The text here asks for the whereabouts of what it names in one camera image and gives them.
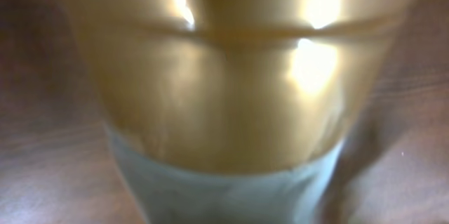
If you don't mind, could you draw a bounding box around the white tube gold cap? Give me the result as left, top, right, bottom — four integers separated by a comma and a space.
62, 0, 413, 223

